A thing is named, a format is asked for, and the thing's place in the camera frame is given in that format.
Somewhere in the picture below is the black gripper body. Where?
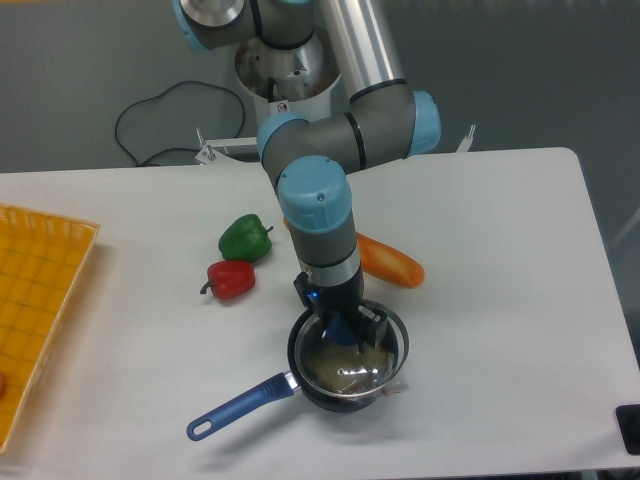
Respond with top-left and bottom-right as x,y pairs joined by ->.
293,269 -> 364,340

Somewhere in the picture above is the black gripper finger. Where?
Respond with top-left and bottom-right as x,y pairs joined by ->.
357,305 -> 389,350

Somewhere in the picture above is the glass pot lid blue knob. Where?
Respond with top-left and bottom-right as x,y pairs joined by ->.
287,300 -> 409,410

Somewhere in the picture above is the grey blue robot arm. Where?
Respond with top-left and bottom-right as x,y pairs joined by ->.
174,1 -> 441,347

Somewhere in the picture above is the wrapped bread slice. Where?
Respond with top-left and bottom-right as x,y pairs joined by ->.
300,344 -> 401,399

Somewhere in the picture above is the orange baguette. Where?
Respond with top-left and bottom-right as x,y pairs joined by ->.
298,232 -> 425,288

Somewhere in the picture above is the red bell pepper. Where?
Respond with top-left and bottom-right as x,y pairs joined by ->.
200,260 -> 256,301

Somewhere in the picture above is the green bell pepper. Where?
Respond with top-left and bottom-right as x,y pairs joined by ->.
218,214 -> 273,263

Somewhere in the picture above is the black object table corner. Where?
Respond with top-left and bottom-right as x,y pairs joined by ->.
615,404 -> 640,456

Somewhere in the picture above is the yellow plastic basket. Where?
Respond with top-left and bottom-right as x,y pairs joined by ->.
1,204 -> 100,452

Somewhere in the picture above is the black saucepan blue handle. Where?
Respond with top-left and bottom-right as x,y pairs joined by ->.
186,298 -> 410,442

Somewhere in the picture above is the black cable on floor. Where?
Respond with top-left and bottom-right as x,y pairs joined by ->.
114,80 -> 247,167

